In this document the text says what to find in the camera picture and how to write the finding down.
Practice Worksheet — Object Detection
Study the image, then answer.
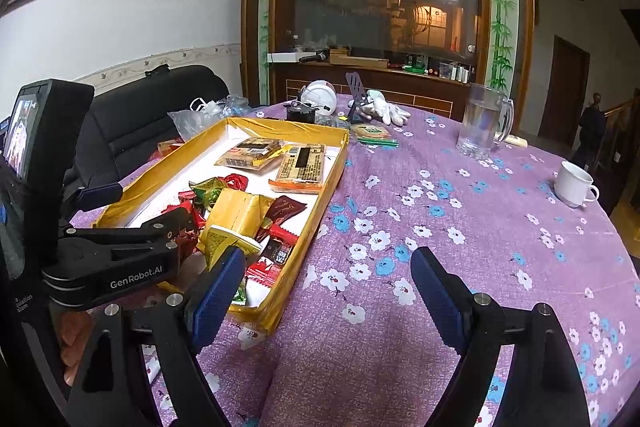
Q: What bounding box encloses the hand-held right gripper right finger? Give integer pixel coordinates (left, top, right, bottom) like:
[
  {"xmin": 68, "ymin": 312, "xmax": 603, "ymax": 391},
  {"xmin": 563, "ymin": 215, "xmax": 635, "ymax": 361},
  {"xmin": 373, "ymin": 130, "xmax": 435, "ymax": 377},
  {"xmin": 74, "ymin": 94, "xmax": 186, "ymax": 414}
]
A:
[{"xmin": 410, "ymin": 246, "xmax": 592, "ymax": 427}]

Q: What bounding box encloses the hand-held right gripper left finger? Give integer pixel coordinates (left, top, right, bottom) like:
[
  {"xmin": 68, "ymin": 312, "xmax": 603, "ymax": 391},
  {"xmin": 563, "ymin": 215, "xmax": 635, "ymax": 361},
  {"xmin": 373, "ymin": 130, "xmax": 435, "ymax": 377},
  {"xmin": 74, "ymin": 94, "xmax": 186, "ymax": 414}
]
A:
[{"xmin": 66, "ymin": 247, "xmax": 248, "ymax": 427}]

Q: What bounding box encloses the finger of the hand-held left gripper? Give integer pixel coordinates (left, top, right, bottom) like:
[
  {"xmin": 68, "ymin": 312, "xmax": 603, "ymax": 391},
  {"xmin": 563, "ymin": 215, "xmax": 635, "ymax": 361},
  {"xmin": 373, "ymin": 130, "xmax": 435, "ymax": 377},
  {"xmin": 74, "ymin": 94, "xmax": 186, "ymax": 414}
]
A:
[
  {"xmin": 59, "ymin": 208, "xmax": 195, "ymax": 255},
  {"xmin": 74, "ymin": 183, "xmax": 125, "ymax": 210}
]

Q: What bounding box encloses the red candy rabbit print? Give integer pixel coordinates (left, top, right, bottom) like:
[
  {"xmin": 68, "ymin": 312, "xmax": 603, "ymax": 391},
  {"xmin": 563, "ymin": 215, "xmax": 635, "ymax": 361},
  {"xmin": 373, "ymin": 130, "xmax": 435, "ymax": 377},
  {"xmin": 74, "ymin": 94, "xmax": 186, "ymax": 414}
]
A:
[{"xmin": 245, "ymin": 257, "xmax": 286, "ymax": 290}]

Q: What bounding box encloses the large red snack packet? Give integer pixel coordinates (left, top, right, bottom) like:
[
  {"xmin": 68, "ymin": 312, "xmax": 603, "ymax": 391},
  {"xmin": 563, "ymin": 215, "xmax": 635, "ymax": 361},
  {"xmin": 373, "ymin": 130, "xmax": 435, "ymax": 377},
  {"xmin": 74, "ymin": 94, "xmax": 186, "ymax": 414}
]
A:
[{"xmin": 170, "ymin": 207, "xmax": 208, "ymax": 260}]

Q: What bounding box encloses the green yellow snack packet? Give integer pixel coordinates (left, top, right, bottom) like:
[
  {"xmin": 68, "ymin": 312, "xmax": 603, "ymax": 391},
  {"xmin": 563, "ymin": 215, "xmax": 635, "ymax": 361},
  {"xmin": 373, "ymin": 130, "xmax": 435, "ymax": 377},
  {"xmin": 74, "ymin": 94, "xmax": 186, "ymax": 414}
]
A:
[{"xmin": 200, "ymin": 224, "xmax": 263, "ymax": 273}]

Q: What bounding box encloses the large red black candy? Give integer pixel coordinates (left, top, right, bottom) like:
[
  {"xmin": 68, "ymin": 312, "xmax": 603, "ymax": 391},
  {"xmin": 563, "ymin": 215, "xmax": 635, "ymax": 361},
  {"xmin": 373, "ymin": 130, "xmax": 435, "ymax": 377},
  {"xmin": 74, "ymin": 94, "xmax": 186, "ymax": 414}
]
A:
[{"xmin": 260, "ymin": 227, "xmax": 301, "ymax": 268}]

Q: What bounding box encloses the green gold snack packet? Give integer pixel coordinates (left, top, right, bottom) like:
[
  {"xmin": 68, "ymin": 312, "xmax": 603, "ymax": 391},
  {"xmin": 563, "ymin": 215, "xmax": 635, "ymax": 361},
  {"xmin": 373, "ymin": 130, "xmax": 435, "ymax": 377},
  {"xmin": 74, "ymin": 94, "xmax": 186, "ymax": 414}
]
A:
[{"xmin": 192, "ymin": 177, "xmax": 231, "ymax": 210}]

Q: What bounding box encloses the dark red long sachet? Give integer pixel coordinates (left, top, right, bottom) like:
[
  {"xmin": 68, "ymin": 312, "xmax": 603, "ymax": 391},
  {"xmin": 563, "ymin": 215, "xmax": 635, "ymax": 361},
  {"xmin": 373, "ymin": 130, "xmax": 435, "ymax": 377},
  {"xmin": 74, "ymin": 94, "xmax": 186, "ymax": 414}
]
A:
[{"xmin": 255, "ymin": 194, "xmax": 308, "ymax": 243}]

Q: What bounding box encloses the yellow-rimmed white tray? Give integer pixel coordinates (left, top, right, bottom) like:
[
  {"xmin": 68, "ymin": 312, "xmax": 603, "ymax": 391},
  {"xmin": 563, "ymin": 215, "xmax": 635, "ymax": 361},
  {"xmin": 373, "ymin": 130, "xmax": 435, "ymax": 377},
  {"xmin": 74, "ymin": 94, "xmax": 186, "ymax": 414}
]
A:
[{"xmin": 92, "ymin": 117, "xmax": 351, "ymax": 333}]

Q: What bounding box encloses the person's left hand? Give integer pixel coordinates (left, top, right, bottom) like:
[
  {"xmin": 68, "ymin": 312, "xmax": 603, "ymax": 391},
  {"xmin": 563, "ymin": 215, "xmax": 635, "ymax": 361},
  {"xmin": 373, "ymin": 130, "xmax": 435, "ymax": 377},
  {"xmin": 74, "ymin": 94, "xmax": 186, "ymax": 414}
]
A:
[{"xmin": 59, "ymin": 308, "xmax": 98, "ymax": 385}]

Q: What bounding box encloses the black leather sofa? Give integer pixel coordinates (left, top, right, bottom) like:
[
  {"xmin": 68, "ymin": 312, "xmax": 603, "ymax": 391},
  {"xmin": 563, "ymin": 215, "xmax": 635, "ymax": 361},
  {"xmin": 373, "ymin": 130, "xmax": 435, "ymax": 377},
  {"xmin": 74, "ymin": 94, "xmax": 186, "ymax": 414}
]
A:
[{"xmin": 65, "ymin": 64, "xmax": 231, "ymax": 212}]

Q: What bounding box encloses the clear plastic bag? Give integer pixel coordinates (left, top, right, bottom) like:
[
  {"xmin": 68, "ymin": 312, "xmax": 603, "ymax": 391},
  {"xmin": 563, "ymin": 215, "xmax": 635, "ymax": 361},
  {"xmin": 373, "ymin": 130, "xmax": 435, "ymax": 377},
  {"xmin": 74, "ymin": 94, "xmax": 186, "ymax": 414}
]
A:
[{"xmin": 167, "ymin": 94, "xmax": 251, "ymax": 142}]

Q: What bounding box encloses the beige packet yellow edge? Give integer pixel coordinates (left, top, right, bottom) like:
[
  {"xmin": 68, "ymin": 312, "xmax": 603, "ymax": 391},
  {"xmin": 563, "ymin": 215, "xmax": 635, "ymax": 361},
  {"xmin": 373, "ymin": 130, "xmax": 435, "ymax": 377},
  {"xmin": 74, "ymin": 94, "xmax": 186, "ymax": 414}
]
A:
[{"xmin": 216, "ymin": 138, "xmax": 291, "ymax": 172}]

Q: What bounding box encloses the beige packet orange edge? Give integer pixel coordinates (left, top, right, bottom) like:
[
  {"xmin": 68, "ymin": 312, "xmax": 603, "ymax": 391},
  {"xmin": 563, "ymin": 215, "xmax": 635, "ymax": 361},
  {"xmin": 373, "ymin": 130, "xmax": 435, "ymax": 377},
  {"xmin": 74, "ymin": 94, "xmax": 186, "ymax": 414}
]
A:
[{"xmin": 270, "ymin": 143, "xmax": 328, "ymax": 194}]

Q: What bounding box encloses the green striped cracker packet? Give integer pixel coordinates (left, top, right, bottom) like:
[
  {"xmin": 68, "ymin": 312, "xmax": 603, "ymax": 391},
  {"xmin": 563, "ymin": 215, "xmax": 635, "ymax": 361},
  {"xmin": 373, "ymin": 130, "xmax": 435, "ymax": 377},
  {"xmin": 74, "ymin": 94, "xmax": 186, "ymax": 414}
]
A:
[{"xmin": 350, "ymin": 123, "xmax": 398, "ymax": 146}]

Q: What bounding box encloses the clear glass mug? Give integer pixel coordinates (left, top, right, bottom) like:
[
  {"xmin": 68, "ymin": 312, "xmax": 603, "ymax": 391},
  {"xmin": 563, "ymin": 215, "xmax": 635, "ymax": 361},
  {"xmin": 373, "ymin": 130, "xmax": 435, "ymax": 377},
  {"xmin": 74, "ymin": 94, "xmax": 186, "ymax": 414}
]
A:
[{"xmin": 456, "ymin": 83, "xmax": 515, "ymax": 160}]

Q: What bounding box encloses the white ceramic cup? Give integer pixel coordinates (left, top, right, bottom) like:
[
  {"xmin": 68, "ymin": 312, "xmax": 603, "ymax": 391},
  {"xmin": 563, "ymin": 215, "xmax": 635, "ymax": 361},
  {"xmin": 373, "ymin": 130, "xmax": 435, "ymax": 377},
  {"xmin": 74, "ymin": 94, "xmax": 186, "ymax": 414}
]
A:
[{"xmin": 554, "ymin": 161, "xmax": 600, "ymax": 208}]

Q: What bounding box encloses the white cotton glove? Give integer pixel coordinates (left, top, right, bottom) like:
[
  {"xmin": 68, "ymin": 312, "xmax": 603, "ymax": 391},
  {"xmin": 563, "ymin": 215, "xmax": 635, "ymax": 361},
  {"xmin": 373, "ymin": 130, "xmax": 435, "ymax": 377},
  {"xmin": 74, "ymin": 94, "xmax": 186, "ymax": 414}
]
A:
[
  {"xmin": 361, "ymin": 90, "xmax": 388, "ymax": 112},
  {"xmin": 382, "ymin": 102, "xmax": 412, "ymax": 125}
]

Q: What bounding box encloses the small black pot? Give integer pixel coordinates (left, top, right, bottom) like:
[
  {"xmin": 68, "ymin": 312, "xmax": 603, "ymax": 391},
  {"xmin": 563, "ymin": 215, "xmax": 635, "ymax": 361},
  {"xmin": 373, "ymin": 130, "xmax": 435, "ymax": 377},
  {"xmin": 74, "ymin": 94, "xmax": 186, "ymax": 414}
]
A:
[{"xmin": 286, "ymin": 102, "xmax": 318, "ymax": 124}]

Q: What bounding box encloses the wooden counter cabinet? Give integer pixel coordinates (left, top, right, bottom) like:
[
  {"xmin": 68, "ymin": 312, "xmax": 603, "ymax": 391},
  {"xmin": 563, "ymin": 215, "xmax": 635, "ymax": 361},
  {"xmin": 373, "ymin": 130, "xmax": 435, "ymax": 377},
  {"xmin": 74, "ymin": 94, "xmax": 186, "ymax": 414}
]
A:
[{"xmin": 270, "ymin": 59, "xmax": 481, "ymax": 120}]

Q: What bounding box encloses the black phone stand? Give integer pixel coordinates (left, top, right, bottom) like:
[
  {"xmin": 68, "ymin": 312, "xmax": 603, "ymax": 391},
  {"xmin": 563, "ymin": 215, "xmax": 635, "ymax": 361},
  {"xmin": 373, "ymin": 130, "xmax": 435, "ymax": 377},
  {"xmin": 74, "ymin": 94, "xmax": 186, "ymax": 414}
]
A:
[{"xmin": 345, "ymin": 73, "xmax": 373, "ymax": 122}]

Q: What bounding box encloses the brown wooden door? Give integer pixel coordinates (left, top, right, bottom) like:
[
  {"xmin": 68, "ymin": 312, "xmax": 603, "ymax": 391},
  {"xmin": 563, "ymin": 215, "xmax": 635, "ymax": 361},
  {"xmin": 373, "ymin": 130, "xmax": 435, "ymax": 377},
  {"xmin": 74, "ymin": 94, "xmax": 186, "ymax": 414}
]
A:
[{"xmin": 537, "ymin": 36, "xmax": 591, "ymax": 138}]

